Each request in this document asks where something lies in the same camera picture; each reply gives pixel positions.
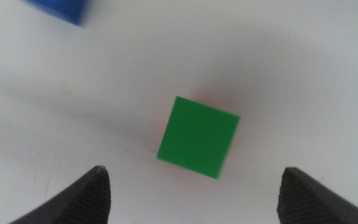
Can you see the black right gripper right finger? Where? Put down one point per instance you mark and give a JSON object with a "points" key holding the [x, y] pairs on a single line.
{"points": [[303, 199]]}

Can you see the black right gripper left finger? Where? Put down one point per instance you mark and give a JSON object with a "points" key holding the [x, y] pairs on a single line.
{"points": [[85, 199]]}

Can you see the green cube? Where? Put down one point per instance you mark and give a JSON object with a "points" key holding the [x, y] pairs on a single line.
{"points": [[197, 137]]}

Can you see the blue cube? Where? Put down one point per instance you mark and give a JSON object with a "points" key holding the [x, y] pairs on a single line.
{"points": [[67, 9]]}

